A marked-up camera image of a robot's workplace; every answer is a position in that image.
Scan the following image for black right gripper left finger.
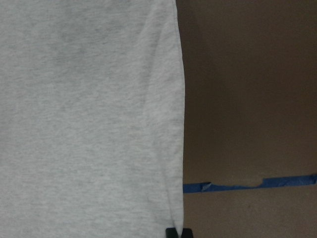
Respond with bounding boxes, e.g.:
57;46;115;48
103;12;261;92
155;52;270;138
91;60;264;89
165;228;179;238

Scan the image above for grey cartoon print t-shirt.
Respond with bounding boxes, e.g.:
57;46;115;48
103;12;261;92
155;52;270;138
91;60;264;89
0;0;185;238

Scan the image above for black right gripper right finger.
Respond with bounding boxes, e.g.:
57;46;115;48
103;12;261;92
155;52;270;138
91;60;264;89
181;228;194;238

